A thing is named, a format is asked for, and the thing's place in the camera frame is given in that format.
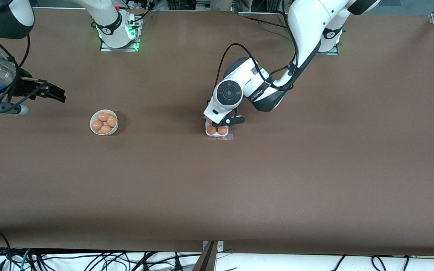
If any teal cable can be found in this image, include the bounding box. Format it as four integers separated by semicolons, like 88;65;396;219
18;248;32;271

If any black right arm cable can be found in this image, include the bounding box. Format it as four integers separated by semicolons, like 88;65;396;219
0;33;31;113

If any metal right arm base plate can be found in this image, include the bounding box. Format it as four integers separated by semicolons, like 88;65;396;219
100;17;142;52

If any small metal bracket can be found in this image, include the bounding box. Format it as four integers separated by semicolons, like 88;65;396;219
202;241;225;253

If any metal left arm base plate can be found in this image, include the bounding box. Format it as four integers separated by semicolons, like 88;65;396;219
315;42;340;56

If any white round bowl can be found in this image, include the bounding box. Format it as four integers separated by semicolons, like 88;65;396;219
90;109;119;136

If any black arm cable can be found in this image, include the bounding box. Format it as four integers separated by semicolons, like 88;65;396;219
0;33;31;113
214;15;300;92

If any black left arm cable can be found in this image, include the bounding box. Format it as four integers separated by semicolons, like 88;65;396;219
214;15;300;92

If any dark camera stand leg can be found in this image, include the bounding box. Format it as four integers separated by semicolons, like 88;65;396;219
192;241;218;271

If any clear plastic egg carton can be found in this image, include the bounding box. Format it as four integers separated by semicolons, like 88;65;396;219
204;120;234;142

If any standing person body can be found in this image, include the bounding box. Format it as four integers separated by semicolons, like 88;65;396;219
210;0;253;12

